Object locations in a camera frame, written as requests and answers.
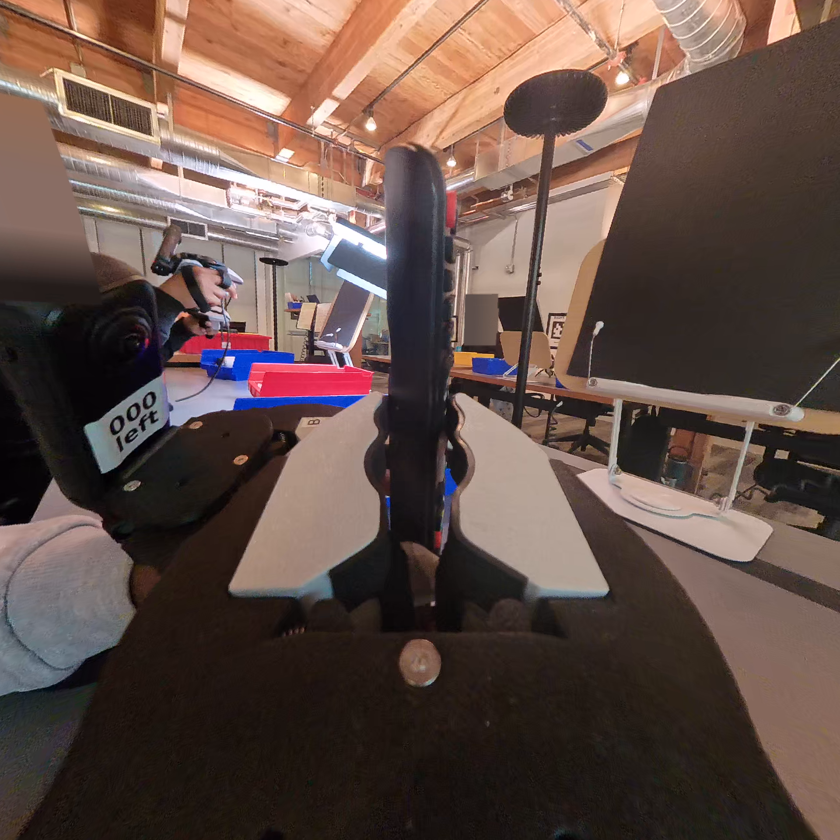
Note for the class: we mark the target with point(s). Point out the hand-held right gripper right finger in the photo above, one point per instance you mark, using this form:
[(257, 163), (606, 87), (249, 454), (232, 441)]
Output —
[(525, 518)]

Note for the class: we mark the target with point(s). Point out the red plastic bin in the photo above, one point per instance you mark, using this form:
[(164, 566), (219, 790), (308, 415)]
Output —
[(223, 342), (308, 380)]

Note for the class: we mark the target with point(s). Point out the wooden office table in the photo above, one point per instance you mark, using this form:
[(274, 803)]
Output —
[(525, 384)]

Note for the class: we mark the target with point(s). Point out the white air vent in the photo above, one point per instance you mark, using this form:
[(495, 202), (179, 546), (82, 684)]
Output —
[(105, 105)]

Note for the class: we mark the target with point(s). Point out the blue bin white tag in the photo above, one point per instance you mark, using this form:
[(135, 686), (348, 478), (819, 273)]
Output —
[(295, 401)]

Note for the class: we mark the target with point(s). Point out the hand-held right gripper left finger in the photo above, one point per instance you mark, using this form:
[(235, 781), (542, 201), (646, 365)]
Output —
[(308, 518)]

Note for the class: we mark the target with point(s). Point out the person's left forearm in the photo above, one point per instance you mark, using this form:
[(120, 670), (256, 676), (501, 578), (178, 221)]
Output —
[(59, 604)]

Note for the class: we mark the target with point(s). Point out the LED light panel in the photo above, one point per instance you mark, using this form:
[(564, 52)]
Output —
[(358, 259)]

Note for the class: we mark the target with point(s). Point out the white-tipped thin rod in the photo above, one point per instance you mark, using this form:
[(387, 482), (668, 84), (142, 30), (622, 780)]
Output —
[(817, 384), (597, 326)]

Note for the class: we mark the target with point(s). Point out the black board wooden edge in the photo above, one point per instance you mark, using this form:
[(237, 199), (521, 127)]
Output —
[(722, 229), (344, 315)]

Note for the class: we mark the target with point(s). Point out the small blue bin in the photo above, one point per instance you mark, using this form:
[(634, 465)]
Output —
[(495, 366)]

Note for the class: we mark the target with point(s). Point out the silver ventilation duct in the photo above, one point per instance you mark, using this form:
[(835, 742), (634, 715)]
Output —
[(702, 33)]

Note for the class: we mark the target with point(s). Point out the blue plastic bin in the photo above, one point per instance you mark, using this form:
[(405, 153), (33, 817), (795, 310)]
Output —
[(243, 362)]

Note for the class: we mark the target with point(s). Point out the teal water bottle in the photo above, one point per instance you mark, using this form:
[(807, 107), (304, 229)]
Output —
[(680, 466)]

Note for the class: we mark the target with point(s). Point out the yellow plastic bin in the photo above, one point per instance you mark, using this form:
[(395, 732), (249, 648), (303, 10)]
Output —
[(472, 359)]

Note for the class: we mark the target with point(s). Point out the small marker tag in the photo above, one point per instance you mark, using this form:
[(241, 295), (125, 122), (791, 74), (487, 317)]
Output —
[(556, 328)]

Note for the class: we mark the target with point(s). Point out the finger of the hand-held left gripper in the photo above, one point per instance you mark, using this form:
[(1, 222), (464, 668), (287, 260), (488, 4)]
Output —
[(313, 428)]

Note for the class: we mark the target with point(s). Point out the grey air vent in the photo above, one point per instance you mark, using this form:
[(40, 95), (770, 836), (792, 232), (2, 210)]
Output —
[(189, 228)]

